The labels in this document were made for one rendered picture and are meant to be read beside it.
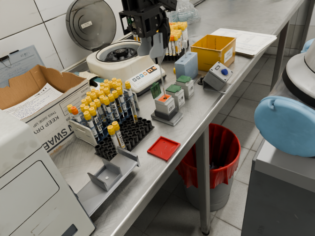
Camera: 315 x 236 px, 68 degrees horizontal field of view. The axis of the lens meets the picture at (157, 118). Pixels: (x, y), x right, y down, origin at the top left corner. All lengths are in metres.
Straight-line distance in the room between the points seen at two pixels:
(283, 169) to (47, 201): 0.47
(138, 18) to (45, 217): 0.42
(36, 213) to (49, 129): 0.35
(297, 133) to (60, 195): 0.39
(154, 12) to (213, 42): 0.55
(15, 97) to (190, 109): 0.62
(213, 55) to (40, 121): 0.63
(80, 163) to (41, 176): 0.31
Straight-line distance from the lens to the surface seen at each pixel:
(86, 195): 0.57
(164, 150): 0.66
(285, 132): 0.42
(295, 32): 3.09
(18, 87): 0.99
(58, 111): 0.74
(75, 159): 0.72
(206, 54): 0.96
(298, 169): 0.59
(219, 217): 1.53
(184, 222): 1.52
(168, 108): 0.71
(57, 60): 1.12
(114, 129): 0.60
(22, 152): 0.37
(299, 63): 0.40
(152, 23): 0.57
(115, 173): 0.59
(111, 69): 0.88
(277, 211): 0.77
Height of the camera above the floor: 1.35
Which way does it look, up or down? 38 degrees down
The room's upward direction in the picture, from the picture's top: 11 degrees counter-clockwise
